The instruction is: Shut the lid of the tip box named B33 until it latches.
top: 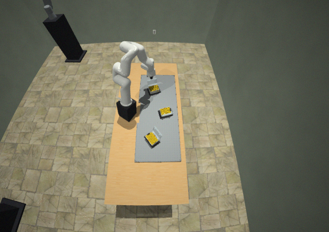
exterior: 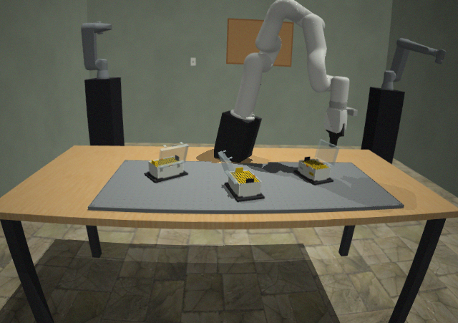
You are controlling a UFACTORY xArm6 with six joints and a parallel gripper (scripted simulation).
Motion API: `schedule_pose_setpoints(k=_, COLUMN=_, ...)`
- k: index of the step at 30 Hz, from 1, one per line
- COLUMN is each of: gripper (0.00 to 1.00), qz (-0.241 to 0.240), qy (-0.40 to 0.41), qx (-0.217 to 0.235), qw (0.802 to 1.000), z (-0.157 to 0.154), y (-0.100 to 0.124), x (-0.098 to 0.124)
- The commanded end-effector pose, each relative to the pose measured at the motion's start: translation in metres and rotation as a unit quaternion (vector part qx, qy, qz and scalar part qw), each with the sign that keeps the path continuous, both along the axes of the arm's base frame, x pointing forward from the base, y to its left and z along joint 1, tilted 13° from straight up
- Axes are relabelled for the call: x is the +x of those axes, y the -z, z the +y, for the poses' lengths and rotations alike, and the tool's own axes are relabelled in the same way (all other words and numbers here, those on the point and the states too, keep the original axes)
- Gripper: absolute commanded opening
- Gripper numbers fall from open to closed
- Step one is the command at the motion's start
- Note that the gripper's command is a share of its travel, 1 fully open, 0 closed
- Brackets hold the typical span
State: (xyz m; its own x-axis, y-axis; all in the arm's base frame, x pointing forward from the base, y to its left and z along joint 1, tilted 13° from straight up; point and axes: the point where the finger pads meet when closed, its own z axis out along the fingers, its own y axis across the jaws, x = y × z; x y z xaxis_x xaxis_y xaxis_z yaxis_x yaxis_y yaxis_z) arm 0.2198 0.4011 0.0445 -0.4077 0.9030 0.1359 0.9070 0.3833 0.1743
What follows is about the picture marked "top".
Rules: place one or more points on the yellow perforated plate with grid of holes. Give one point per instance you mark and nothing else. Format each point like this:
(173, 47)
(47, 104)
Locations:
(153, 88)

